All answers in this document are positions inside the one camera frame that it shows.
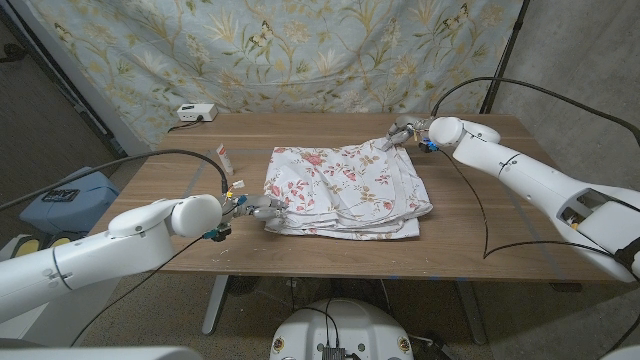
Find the floral printed backdrop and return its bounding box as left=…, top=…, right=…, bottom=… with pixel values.
left=24, top=0, right=524, bottom=147

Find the black device with label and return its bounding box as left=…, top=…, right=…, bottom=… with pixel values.
left=40, top=188, right=81, bottom=203

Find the white table leg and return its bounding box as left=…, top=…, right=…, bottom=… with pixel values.
left=456, top=279, right=489, bottom=345
left=201, top=274, right=230, bottom=335

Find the black backdrop stand pole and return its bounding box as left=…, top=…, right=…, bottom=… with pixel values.
left=479, top=0, right=531, bottom=115

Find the white floral cloth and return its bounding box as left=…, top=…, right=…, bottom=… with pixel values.
left=263, top=137, right=434, bottom=241

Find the blue storage box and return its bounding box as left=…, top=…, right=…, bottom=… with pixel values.
left=18, top=166, right=120, bottom=235

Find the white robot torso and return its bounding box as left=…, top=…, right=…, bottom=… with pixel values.
left=269, top=298, right=415, bottom=360

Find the black power strip cable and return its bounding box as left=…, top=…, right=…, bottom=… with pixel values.
left=166, top=115, right=205, bottom=134

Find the white power strip box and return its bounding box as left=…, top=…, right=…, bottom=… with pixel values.
left=176, top=103, right=219, bottom=123

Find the white toothpaste tube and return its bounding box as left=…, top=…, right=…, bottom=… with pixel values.
left=215, top=143, right=235, bottom=176

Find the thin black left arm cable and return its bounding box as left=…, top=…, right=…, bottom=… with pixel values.
left=69, top=237, right=205, bottom=348

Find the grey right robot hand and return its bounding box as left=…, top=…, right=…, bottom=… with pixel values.
left=382, top=115, right=432, bottom=152

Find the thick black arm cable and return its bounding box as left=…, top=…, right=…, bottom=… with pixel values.
left=0, top=148, right=230, bottom=211
left=430, top=76, right=640, bottom=146

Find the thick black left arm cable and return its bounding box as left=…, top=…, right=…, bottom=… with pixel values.
left=0, top=148, right=230, bottom=211

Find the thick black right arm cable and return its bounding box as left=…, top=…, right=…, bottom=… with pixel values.
left=430, top=76, right=640, bottom=146

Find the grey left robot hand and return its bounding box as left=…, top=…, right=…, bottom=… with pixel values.
left=227, top=193, right=291, bottom=224

